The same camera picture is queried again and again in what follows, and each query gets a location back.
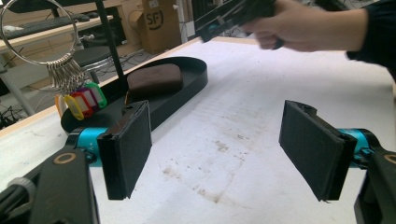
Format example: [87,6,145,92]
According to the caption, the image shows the black oval tray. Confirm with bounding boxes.
[60,56,209,134]

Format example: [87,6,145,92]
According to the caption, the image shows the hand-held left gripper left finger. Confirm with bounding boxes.
[76,100,153,201]

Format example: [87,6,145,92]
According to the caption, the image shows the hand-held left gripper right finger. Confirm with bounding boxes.
[278,99,375,203]

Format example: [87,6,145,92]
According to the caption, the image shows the black floor cables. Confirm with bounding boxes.
[0,104,24,129]

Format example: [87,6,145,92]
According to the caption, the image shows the black metal pole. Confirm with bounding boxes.
[93,0,129,91]

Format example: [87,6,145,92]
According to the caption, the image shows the brown oval case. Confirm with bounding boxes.
[125,63,184,105]

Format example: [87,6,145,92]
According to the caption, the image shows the black keyboard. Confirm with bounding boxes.
[2,13,92,40]

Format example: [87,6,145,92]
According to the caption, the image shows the black round stool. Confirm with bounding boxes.
[73,46,115,69]

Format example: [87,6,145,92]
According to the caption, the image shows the metal key ring coloured tags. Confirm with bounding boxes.
[0,0,108,121]

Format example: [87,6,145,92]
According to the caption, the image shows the brown cardboard box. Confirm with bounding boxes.
[136,0,183,55]

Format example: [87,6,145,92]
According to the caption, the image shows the white metal table leg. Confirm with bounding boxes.
[0,63,35,118]

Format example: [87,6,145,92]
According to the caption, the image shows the wooden desk shelf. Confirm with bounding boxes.
[0,15,115,54]

